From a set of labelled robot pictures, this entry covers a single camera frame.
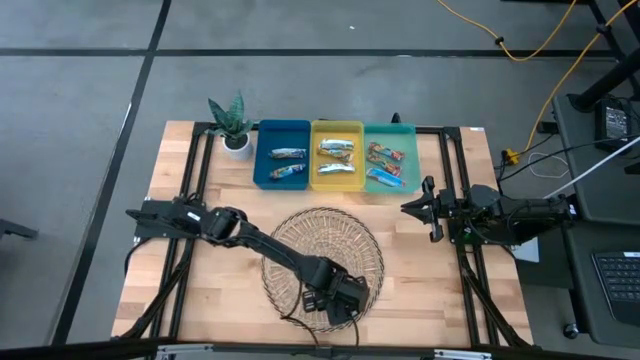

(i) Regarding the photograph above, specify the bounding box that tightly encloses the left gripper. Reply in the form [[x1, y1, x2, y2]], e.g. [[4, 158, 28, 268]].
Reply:
[[299, 272, 372, 327]]

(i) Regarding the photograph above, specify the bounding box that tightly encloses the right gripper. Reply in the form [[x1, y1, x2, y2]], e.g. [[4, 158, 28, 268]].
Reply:
[[400, 175, 459, 245]]

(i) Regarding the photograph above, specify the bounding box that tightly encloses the red green granola bar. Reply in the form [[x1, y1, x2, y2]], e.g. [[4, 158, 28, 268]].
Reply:
[[366, 152, 404, 177], [367, 141, 406, 162]]

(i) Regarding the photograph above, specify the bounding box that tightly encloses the green white granola bar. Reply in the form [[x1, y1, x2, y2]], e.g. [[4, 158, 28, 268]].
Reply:
[[318, 138, 356, 152]]

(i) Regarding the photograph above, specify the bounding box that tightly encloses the navy blue granola bar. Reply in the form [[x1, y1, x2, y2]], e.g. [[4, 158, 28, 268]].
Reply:
[[268, 163, 307, 180], [268, 147, 308, 160]]

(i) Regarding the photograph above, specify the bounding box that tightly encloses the teal plastic bin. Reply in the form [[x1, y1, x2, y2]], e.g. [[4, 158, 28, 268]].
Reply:
[[363, 122, 423, 195]]

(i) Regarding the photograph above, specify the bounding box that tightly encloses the round woven wicker tray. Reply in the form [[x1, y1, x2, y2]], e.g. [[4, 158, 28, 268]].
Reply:
[[260, 206, 385, 334]]

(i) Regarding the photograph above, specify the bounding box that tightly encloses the yellow plastic bin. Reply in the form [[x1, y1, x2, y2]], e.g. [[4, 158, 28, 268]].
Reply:
[[308, 119, 366, 194]]

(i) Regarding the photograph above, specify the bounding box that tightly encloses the white paper sheet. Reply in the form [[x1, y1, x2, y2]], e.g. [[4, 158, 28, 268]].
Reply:
[[510, 237, 542, 265]]

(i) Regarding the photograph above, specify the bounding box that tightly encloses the dark blue plastic bin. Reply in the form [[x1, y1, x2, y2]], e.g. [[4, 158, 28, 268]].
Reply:
[[252, 118, 312, 192]]

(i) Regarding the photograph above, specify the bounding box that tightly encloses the dark grey desk with keyboard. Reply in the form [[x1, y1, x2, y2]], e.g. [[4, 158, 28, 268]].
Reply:
[[562, 217, 640, 349]]

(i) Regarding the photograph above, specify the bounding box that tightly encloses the snake plant in white pot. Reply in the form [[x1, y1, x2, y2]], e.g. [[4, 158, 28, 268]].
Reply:
[[207, 89, 256, 162]]

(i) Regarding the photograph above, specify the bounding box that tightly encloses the black power adapter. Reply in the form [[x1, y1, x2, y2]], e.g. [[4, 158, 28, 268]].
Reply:
[[593, 97, 635, 154]]

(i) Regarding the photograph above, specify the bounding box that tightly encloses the black computer keyboard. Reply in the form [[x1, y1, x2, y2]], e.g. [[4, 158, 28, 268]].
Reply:
[[591, 249, 640, 327]]

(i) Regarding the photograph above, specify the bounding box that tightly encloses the black desk base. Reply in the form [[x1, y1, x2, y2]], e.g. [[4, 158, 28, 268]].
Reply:
[[569, 0, 640, 114]]

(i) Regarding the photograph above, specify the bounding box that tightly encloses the grey chair leg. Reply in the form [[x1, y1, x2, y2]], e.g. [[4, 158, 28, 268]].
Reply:
[[0, 218, 40, 241]]

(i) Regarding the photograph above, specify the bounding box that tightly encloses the black aluminium rig frame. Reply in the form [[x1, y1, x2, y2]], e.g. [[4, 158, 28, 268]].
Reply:
[[112, 119, 534, 360]]

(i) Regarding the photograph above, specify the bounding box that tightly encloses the silver metal bracket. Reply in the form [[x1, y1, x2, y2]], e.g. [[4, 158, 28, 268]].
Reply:
[[155, 343, 215, 360], [433, 348, 494, 360]]

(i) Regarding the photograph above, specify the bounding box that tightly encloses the yellow extension cable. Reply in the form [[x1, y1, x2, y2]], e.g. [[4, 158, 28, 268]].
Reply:
[[502, 0, 640, 166], [435, 0, 579, 63]]

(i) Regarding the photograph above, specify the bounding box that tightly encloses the black power cable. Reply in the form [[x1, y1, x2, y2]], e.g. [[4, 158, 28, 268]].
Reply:
[[498, 132, 640, 184]]

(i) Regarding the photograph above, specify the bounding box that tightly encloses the white cable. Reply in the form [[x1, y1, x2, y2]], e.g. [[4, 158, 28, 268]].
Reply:
[[542, 148, 640, 200]]

